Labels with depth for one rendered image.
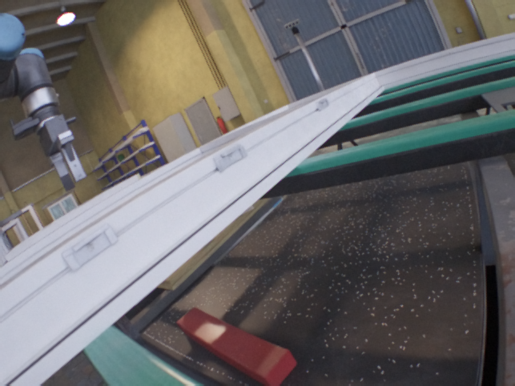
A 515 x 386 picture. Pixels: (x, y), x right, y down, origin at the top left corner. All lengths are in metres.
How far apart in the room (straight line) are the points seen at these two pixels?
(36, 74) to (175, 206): 0.54
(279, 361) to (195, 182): 0.29
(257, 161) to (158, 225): 0.17
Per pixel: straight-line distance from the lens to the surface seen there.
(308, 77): 6.84
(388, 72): 1.12
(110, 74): 12.94
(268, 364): 0.45
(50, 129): 0.66
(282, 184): 0.43
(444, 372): 0.42
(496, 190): 0.28
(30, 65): 0.74
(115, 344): 0.21
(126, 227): 0.27
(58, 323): 0.25
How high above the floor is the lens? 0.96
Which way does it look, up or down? 15 degrees down
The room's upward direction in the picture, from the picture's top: 25 degrees counter-clockwise
